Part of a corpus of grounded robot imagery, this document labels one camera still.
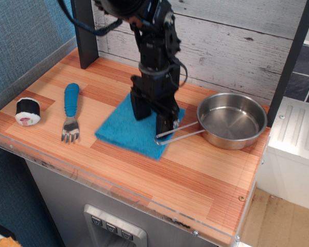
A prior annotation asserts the blue handled fork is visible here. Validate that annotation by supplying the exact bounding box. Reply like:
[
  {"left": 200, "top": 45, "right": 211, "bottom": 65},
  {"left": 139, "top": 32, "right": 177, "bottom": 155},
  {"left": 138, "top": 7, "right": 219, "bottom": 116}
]
[{"left": 61, "top": 83, "right": 80, "bottom": 143}]

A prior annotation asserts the plush sushi roll toy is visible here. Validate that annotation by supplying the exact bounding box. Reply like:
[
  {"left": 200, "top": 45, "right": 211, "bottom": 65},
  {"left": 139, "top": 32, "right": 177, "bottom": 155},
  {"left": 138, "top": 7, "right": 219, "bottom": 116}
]
[{"left": 15, "top": 97, "right": 41, "bottom": 126}]

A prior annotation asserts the right black post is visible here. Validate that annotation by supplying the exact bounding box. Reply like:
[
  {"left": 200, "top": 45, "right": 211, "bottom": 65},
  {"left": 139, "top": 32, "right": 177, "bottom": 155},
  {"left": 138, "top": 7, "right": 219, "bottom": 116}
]
[{"left": 267, "top": 0, "right": 309, "bottom": 128}]

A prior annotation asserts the yellow black object corner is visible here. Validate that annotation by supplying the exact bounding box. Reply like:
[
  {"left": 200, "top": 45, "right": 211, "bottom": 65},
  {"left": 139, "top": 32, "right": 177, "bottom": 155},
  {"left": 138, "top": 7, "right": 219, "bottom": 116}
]
[{"left": 0, "top": 234, "right": 22, "bottom": 247}]

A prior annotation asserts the white grooved cabinet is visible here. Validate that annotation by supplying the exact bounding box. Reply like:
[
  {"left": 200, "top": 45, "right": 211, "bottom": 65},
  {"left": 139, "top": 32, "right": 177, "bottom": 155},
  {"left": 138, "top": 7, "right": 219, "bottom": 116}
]
[{"left": 256, "top": 97, "right": 309, "bottom": 209}]

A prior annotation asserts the left black post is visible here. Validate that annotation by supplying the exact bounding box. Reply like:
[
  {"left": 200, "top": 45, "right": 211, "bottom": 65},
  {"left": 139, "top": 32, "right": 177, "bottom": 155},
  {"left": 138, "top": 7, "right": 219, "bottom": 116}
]
[{"left": 71, "top": 0, "right": 98, "bottom": 69}]

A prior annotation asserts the black post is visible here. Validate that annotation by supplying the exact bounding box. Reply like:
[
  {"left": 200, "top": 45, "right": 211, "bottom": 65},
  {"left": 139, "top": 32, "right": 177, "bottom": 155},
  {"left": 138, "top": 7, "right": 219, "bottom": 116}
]
[
  {"left": 267, "top": 0, "right": 309, "bottom": 128},
  {"left": 71, "top": 0, "right": 98, "bottom": 69}
]

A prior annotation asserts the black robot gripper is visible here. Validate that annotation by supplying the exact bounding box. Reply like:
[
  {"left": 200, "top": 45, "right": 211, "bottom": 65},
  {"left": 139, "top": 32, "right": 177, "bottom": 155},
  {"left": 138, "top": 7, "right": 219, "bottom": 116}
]
[{"left": 130, "top": 64, "right": 180, "bottom": 139}]

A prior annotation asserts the blue cloth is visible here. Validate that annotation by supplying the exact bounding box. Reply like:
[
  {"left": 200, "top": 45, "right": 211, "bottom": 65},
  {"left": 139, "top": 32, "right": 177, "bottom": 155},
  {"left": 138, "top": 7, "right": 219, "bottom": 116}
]
[{"left": 94, "top": 92, "right": 186, "bottom": 161}]

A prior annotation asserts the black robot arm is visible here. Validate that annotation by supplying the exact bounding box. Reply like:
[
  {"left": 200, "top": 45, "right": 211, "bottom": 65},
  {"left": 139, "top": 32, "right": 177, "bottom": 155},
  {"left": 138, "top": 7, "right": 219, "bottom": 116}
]
[{"left": 95, "top": 1, "right": 184, "bottom": 138}]

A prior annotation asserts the small steel pan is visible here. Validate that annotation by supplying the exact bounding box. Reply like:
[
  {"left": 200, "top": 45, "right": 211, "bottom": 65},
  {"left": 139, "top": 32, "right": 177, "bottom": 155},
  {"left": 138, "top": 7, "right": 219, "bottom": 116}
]
[{"left": 154, "top": 93, "right": 268, "bottom": 150}]

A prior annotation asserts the silver dispenser button panel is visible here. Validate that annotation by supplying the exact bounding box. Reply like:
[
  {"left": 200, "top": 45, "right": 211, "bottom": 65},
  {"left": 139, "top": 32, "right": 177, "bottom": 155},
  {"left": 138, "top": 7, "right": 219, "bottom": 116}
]
[{"left": 83, "top": 204, "right": 148, "bottom": 246}]

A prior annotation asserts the black braided cable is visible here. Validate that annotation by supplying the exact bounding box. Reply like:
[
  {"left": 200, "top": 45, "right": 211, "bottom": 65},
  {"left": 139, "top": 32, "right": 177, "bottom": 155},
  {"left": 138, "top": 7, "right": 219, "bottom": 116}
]
[{"left": 57, "top": 0, "right": 124, "bottom": 37}]

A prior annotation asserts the clear acrylic table edge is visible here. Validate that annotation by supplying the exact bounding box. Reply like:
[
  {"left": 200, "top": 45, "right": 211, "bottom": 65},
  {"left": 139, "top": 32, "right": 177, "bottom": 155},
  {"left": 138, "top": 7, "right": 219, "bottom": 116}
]
[{"left": 0, "top": 126, "right": 262, "bottom": 246}]

